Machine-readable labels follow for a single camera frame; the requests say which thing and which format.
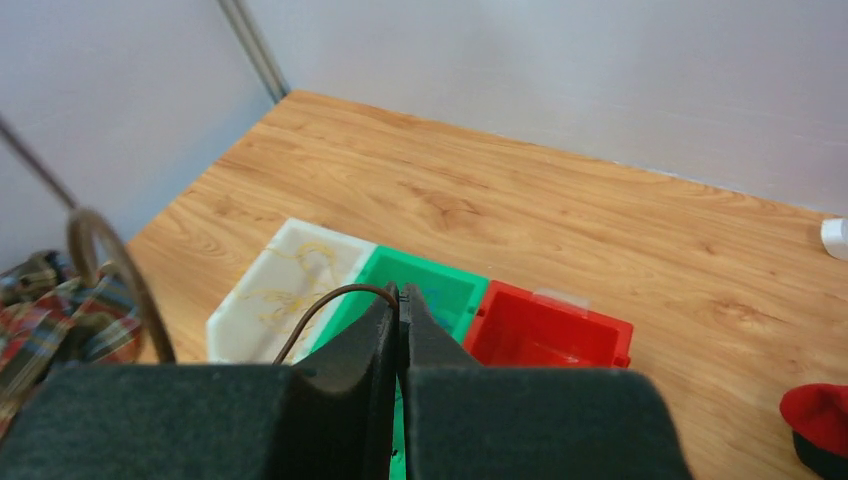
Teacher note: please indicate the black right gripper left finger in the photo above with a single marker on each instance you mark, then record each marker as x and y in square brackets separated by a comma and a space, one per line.
[329, 416]

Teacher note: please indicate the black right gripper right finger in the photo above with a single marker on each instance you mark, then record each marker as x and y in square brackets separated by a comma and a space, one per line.
[464, 420]

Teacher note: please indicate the red plastic bin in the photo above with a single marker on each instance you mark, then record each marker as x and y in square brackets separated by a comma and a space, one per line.
[520, 328]

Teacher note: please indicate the green plastic bin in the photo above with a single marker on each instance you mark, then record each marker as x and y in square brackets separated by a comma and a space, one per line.
[452, 296]

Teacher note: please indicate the white translucent plastic bin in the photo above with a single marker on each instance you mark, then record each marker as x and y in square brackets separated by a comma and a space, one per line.
[301, 263]

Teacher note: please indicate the plaid cloth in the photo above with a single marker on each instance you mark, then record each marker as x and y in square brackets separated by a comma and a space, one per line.
[51, 320]

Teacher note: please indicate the red shirt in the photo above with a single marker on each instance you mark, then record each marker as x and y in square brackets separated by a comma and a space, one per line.
[818, 412]

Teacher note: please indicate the black shirt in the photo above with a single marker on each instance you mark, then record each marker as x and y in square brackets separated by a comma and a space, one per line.
[825, 464]

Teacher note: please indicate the silver clothes rack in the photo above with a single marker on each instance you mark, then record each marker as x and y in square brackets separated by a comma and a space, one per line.
[833, 235]

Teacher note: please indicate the grey corner wall post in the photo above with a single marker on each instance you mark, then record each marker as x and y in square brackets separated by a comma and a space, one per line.
[248, 32]

